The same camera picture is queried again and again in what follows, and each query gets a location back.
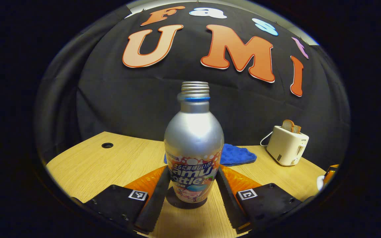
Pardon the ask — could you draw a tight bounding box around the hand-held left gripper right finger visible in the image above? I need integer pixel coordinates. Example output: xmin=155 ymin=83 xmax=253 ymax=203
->
xmin=215 ymin=165 xmax=312 ymax=233

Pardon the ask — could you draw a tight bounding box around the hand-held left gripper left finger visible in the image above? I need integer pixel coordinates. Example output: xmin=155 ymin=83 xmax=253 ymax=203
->
xmin=71 ymin=165 xmax=172 ymax=233

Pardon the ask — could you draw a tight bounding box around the dark round coaster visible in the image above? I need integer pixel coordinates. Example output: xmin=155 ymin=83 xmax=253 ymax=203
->
xmin=165 ymin=186 xmax=208 ymax=210

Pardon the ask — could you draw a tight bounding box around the silver water bottle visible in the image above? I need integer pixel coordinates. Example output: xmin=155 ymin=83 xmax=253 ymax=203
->
xmin=164 ymin=81 xmax=225 ymax=204

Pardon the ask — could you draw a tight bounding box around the blue towel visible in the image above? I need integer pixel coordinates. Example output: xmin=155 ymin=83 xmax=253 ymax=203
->
xmin=164 ymin=143 xmax=257 ymax=167

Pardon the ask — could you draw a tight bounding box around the white toaster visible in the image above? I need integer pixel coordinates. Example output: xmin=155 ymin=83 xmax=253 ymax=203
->
xmin=266 ymin=125 xmax=310 ymax=166

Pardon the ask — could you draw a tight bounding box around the black backdrop cloth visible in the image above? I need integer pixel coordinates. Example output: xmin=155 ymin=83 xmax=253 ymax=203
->
xmin=35 ymin=2 xmax=351 ymax=166

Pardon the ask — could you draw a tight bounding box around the white toaster cable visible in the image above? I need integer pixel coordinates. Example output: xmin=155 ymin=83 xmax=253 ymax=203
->
xmin=260 ymin=131 xmax=274 ymax=147

